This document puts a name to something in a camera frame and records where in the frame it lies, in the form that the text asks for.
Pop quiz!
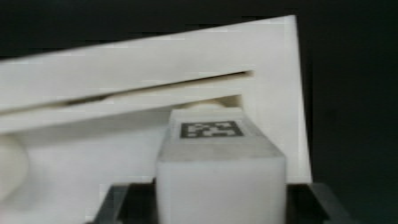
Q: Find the white U-shaped fence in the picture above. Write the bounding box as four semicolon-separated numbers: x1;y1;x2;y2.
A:
0;16;311;183

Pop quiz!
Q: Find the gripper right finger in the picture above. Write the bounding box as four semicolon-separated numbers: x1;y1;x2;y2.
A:
286;183;356;224

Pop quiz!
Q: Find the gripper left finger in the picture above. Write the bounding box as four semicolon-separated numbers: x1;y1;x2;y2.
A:
87;183;159;224

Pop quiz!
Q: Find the white square tabletop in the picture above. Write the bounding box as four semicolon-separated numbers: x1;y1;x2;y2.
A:
0;72;253;224

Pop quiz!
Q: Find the white table leg with tag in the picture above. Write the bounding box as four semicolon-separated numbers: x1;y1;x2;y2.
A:
157;108;286;224

